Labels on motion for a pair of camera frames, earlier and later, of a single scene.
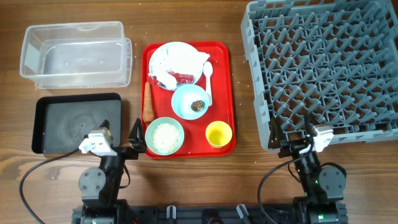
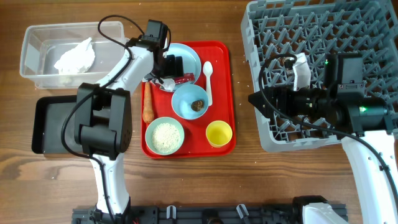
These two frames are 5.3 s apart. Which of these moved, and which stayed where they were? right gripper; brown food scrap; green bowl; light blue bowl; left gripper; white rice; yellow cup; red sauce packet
Moved: left gripper; right gripper
Stayed: red sauce packet; light blue bowl; green bowl; yellow cup; white rice; brown food scrap
